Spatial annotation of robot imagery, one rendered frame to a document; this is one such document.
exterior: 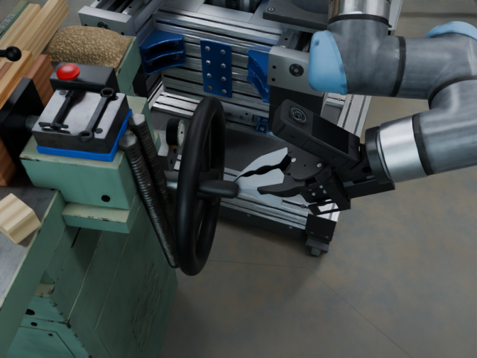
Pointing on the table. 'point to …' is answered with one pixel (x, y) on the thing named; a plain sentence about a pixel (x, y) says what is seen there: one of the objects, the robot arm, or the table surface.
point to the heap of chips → (87, 46)
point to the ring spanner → (96, 116)
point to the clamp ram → (20, 117)
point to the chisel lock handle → (13, 54)
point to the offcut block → (17, 219)
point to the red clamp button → (68, 72)
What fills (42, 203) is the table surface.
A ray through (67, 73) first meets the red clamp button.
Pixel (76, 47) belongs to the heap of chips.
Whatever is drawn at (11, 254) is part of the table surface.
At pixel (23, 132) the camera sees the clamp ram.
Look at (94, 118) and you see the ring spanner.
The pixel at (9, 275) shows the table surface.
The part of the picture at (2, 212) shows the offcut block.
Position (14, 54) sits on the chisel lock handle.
